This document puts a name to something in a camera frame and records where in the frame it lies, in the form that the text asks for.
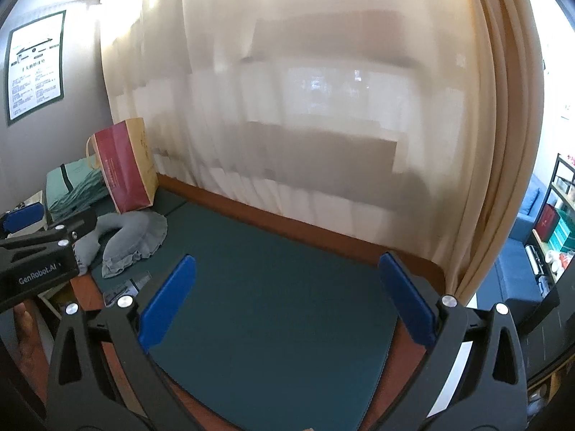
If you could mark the red paper bag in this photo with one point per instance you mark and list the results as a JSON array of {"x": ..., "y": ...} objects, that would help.
[{"x": 125, "y": 166}]

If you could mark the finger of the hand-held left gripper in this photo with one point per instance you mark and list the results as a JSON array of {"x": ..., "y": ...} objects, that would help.
[
  {"x": 22, "y": 219},
  {"x": 54, "y": 235}
]

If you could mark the large green mat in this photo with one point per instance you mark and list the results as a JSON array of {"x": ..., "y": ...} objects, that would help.
[{"x": 269, "y": 305}]

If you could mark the small green mat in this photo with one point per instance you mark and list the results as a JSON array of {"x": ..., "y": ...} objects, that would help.
[{"x": 170, "y": 200}]

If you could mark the green box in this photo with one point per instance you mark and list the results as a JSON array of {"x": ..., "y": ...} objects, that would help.
[{"x": 562, "y": 233}]

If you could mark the beige curtain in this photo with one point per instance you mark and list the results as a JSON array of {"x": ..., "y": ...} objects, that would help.
[{"x": 507, "y": 121}]

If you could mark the grey neck pillow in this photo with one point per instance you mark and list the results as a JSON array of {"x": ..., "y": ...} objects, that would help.
[{"x": 134, "y": 233}]

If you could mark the blue sofa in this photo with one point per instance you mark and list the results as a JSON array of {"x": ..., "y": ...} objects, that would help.
[{"x": 512, "y": 274}]

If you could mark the black shelf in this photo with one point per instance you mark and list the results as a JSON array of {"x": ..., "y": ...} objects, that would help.
[{"x": 552, "y": 188}]

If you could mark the wall poster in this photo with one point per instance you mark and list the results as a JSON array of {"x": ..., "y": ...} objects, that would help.
[{"x": 36, "y": 67}]

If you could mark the red box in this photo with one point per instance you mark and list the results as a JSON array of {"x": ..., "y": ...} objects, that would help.
[{"x": 548, "y": 224}]

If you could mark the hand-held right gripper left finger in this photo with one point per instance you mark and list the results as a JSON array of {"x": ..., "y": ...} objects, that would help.
[{"x": 168, "y": 301}]

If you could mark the sheer white curtain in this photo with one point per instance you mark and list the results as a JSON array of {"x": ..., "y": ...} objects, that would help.
[{"x": 292, "y": 98}]

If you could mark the person's left forearm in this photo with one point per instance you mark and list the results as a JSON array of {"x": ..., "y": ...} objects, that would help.
[{"x": 27, "y": 341}]

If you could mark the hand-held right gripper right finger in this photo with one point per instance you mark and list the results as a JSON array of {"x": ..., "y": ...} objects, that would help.
[{"x": 409, "y": 301}]

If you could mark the clear plastic wrapper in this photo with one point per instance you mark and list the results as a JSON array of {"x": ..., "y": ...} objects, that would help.
[{"x": 130, "y": 287}]

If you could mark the green folded blanket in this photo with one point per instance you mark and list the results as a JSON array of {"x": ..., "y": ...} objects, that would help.
[{"x": 76, "y": 186}]

